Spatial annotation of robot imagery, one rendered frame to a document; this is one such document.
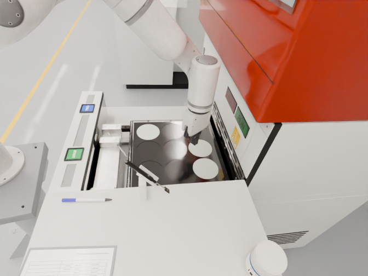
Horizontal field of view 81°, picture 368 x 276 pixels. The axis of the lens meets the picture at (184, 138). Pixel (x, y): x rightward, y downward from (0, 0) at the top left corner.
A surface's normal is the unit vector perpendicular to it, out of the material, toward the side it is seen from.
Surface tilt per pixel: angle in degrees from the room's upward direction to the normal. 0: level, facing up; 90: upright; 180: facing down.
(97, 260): 0
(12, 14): 93
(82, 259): 0
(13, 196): 3
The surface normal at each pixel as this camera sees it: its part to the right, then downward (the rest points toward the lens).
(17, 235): 0.09, -0.70
